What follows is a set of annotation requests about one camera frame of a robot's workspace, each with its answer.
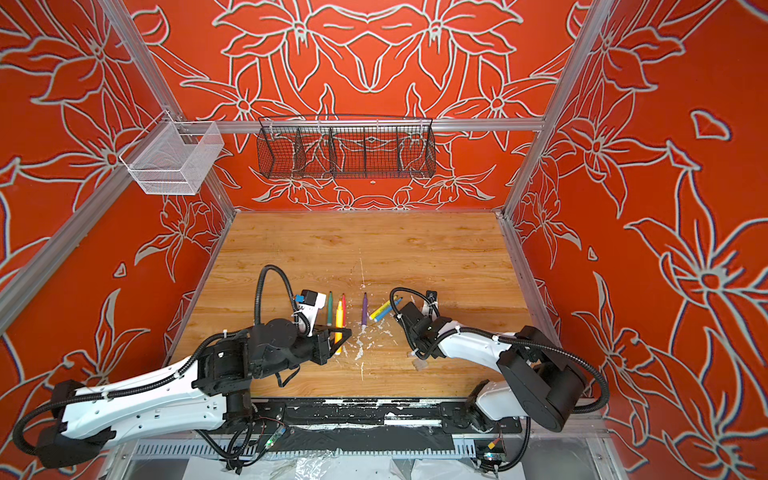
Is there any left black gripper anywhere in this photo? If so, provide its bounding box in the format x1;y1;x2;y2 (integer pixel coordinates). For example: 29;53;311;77
260;321;354;378

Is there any orange pen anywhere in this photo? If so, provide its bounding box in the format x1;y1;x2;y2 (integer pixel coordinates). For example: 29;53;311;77
334;300;345;344

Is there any clear pen cap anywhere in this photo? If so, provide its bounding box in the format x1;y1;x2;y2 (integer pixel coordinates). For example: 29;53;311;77
412;358;428;371

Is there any green pen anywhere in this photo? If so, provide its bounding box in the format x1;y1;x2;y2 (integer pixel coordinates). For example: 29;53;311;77
326;291;334;326

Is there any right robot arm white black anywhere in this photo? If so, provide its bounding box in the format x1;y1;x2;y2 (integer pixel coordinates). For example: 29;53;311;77
389;287;610;432

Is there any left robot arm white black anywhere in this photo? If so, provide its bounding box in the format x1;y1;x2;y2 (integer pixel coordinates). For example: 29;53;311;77
12;265;351;469

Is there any yellow pen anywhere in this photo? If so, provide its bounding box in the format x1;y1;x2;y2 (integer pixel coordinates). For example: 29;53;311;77
369;300;391;321

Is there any blue pen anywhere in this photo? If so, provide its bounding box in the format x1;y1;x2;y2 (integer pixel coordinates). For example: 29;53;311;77
375;297;403;322

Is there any purple pen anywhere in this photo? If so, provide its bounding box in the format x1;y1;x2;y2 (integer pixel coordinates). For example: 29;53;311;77
361;292;369;330

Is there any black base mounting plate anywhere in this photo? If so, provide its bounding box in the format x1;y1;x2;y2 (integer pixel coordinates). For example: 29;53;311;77
253;397;524;434

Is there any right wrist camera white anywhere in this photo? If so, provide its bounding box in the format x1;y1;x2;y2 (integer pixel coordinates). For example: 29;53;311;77
421;290;440;320

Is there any black wire basket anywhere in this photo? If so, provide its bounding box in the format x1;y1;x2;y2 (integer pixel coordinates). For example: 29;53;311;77
257;115;437;180

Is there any white cable duct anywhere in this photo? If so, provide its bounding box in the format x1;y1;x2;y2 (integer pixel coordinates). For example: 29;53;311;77
128;438;477;460

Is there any white wire basket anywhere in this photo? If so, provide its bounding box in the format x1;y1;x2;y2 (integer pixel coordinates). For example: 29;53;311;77
118;112;224;195

